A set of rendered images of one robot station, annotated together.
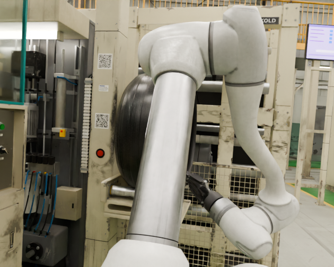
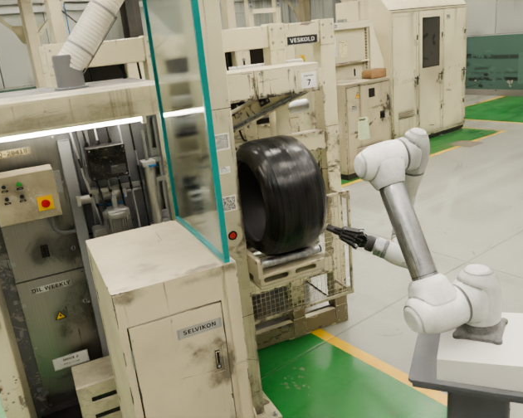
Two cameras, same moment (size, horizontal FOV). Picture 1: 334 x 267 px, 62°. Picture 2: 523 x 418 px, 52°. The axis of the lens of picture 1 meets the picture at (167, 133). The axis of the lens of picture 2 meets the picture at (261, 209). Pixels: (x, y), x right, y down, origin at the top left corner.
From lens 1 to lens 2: 1.82 m
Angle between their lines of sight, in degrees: 38
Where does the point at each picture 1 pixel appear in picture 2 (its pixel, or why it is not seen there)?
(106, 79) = (227, 160)
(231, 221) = (396, 251)
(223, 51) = (415, 161)
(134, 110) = (290, 190)
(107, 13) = (216, 89)
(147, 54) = (374, 172)
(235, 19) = (421, 143)
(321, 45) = not seen: outside the picture
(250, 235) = not seen: hidden behind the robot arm
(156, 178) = (422, 245)
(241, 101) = (416, 182)
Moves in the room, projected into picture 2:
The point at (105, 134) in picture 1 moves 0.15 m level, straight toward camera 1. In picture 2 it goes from (234, 215) to (258, 220)
